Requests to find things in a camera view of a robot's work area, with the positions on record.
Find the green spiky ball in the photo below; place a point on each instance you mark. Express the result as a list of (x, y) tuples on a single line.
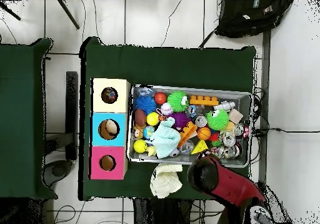
[(176, 101), (217, 121)]

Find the mint green cloth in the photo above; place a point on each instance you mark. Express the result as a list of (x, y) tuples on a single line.
[(165, 139)]

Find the cream knitted cloth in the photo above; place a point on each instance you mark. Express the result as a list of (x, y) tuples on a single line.
[(165, 181)]

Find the multicolour patterned cloth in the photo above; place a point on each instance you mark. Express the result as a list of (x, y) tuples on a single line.
[(109, 95)]

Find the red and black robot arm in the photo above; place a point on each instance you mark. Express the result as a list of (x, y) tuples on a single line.
[(230, 184)]

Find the wooden box with three holes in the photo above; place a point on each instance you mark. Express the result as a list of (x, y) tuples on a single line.
[(120, 103)]

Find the small soccer ball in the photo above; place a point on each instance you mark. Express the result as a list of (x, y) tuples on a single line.
[(174, 152)]

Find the purple spiky ball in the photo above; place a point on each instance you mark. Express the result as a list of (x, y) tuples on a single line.
[(180, 120)]

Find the striped tiger plush toy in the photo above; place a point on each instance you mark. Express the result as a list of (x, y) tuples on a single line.
[(162, 117)]

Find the brown toy football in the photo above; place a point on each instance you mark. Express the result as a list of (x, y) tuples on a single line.
[(140, 117)]

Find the blue spiky ball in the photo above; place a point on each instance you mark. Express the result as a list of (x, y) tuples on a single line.
[(145, 103)]

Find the black flat panel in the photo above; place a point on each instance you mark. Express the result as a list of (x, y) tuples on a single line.
[(71, 108)]

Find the black backpack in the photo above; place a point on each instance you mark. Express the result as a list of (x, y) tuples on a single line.
[(250, 18)]

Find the grey stand base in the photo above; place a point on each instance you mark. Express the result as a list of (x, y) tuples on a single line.
[(58, 170)]

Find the green cloth side table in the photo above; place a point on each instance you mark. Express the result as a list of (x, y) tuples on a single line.
[(20, 108)]

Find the black rod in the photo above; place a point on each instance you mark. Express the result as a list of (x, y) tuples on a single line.
[(68, 15), (10, 11)]

